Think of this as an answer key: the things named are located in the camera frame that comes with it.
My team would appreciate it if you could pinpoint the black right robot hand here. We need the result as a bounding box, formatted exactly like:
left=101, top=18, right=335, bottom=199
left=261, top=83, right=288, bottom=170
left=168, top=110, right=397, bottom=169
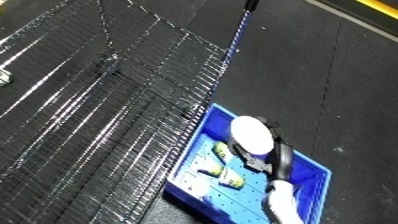
left=227, top=115, right=295, bottom=183

